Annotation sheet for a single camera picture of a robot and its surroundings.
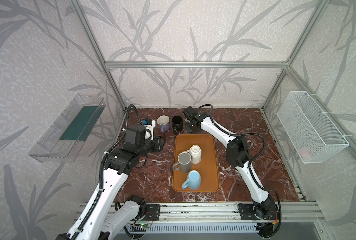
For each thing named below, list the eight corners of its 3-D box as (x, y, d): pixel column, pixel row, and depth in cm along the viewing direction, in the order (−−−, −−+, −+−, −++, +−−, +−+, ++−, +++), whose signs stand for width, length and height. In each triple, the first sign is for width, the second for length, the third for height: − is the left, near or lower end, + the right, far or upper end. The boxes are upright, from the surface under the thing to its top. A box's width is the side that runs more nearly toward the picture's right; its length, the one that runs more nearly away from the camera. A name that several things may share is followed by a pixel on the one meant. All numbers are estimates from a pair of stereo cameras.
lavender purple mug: (157, 135, 106) (155, 128, 100) (159, 122, 114) (157, 115, 107) (169, 135, 106) (168, 128, 100) (170, 122, 114) (169, 115, 108)
